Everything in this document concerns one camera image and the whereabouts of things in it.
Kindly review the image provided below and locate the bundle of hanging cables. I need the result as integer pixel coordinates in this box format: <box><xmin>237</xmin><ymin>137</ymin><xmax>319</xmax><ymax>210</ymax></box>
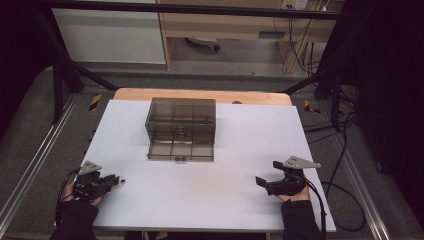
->
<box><xmin>286</xmin><ymin>9</ymin><xmax>321</xmax><ymax>74</ymax></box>

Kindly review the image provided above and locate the wooden table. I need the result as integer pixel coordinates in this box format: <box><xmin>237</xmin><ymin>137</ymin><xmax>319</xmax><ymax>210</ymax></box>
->
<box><xmin>112</xmin><ymin>87</ymin><xmax>294</xmax><ymax>108</ymax></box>

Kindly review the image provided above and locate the bundle of floor cables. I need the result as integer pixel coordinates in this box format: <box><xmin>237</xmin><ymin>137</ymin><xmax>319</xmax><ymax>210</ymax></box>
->
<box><xmin>301</xmin><ymin>109</ymin><xmax>359</xmax><ymax>145</ymax></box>

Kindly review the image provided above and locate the looped black floor cable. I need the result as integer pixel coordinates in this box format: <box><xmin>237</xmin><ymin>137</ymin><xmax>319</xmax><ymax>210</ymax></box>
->
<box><xmin>321</xmin><ymin>113</ymin><xmax>368</xmax><ymax>233</ymax></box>

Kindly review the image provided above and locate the person's right hand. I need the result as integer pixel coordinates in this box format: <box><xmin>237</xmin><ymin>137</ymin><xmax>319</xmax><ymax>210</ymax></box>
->
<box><xmin>275</xmin><ymin>184</ymin><xmax>312</xmax><ymax>203</ymax></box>

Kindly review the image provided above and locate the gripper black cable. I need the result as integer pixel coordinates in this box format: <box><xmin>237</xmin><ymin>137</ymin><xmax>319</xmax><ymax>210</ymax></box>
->
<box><xmin>301</xmin><ymin>176</ymin><xmax>328</xmax><ymax>240</ymax></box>
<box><xmin>54</xmin><ymin>167</ymin><xmax>82</xmax><ymax>228</ymax></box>

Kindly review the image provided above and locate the aluminium rail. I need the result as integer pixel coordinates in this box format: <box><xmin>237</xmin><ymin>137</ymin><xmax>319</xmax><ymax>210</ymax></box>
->
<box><xmin>0</xmin><ymin>94</ymin><xmax>80</xmax><ymax>223</ymax></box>
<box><xmin>328</xmin><ymin>129</ymin><xmax>391</xmax><ymax>240</ymax></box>

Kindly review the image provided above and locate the wooden desk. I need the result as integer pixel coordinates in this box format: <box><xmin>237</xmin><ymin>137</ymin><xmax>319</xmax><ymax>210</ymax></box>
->
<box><xmin>156</xmin><ymin>0</ymin><xmax>346</xmax><ymax>75</ymax></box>

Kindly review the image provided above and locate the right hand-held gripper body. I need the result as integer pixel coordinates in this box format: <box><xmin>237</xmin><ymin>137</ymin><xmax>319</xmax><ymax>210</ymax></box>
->
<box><xmin>266</xmin><ymin>155</ymin><xmax>322</xmax><ymax>197</ymax></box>

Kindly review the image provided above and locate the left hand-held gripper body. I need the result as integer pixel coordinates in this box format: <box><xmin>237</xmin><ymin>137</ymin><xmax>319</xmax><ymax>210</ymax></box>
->
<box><xmin>73</xmin><ymin>160</ymin><xmax>108</xmax><ymax>201</ymax></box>

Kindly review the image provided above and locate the yellow black tape strip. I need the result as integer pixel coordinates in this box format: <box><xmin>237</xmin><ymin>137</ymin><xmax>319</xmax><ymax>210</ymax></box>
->
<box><xmin>303</xmin><ymin>99</ymin><xmax>322</xmax><ymax>115</ymax></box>
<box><xmin>88</xmin><ymin>93</ymin><xmax>103</xmax><ymax>112</ymax></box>

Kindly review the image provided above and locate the smoky transparent drawer box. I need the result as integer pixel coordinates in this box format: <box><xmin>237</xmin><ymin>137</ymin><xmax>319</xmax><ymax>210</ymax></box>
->
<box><xmin>144</xmin><ymin>97</ymin><xmax>217</xmax><ymax>146</ymax></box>

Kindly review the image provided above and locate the black frame bar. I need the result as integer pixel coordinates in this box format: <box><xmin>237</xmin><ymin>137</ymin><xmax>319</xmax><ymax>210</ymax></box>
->
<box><xmin>39</xmin><ymin>0</ymin><xmax>344</xmax><ymax>21</ymax></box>

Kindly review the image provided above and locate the white cabinet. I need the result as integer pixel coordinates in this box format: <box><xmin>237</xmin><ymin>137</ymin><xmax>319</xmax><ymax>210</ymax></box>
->
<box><xmin>51</xmin><ymin>8</ymin><xmax>167</xmax><ymax>65</ymax></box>

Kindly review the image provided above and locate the person's left hand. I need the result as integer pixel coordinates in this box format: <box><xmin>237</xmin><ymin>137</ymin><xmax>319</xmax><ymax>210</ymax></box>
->
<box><xmin>64</xmin><ymin>182</ymin><xmax>103</xmax><ymax>207</ymax></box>

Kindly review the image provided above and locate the white power strip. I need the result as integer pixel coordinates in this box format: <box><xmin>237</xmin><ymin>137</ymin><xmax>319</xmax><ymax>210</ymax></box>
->
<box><xmin>281</xmin><ymin>0</ymin><xmax>309</xmax><ymax>10</ymax></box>

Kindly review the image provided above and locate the chair base with caster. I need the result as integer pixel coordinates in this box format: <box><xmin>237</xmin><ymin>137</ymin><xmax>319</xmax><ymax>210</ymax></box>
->
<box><xmin>185</xmin><ymin>36</ymin><xmax>222</xmax><ymax>53</ymax></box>

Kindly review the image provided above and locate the black curtain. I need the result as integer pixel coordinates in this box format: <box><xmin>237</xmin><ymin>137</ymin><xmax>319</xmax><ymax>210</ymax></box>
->
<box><xmin>343</xmin><ymin>0</ymin><xmax>424</xmax><ymax>228</ymax></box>
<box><xmin>0</xmin><ymin>0</ymin><xmax>56</xmax><ymax>138</ymax></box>

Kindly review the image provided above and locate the white board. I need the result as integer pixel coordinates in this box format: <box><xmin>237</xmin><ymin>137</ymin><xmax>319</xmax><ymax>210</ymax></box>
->
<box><xmin>66</xmin><ymin>99</ymin><xmax>337</xmax><ymax>233</ymax></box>

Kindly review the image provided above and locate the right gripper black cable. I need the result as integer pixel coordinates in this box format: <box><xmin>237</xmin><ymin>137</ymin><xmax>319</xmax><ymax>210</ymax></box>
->
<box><xmin>301</xmin><ymin>176</ymin><xmax>328</xmax><ymax>240</ymax></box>

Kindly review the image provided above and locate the black metal stand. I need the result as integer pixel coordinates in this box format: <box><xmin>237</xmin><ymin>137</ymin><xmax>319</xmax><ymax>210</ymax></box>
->
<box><xmin>36</xmin><ymin>9</ymin><xmax>119</xmax><ymax>126</ymax></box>
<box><xmin>281</xmin><ymin>63</ymin><xmax>344</xmax><ymax>133</ymax></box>

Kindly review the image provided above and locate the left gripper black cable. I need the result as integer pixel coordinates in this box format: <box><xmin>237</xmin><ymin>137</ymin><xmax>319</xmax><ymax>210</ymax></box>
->
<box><xmin>54</xmin><ymin>167</ymin><xmax>82</xmax><ymax>228</ymax></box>

